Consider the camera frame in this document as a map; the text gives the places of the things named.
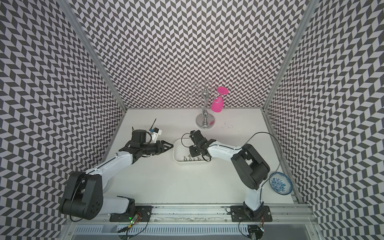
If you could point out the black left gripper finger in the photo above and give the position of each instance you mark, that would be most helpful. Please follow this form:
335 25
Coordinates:
164 148
162 142

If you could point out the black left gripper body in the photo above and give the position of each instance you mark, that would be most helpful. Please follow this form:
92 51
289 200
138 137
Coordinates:
150 148

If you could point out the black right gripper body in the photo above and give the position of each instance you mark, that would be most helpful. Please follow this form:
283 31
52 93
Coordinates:
194 150

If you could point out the white storage box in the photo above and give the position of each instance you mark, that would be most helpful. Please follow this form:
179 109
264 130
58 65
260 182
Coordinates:
181 149

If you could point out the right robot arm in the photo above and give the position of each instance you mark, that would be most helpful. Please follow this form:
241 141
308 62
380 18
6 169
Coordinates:
251 168

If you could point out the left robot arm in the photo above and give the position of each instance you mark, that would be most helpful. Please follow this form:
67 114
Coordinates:
83 196

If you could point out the chrome glass holder stand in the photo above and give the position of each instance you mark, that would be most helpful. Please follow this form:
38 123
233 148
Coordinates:
205 120

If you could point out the pink wine glass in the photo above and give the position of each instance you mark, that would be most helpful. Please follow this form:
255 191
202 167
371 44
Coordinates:
218 103

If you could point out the clear wine glass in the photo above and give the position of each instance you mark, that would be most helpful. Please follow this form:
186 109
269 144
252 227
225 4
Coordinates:
194 91

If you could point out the blue patterned bowl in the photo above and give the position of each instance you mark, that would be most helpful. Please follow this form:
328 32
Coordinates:
280 183

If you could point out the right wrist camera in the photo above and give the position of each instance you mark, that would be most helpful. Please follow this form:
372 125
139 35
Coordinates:
196 137

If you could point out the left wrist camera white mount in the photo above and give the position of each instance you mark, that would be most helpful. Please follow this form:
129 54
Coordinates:
154 132

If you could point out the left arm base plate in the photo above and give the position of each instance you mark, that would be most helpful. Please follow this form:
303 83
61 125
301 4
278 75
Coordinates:
132 213

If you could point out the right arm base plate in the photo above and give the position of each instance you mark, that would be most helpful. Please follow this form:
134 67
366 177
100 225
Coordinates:
243 213

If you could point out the aluminium front rail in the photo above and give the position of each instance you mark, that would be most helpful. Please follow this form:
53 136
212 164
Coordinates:
295 214

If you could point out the aluminium corner post left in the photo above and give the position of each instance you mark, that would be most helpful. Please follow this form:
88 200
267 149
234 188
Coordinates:
70 16

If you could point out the aluminium corner post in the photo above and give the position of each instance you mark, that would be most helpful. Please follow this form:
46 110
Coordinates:
70 16
310 10

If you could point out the aluminium corner post right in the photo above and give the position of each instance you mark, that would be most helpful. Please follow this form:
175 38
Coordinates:
310 10

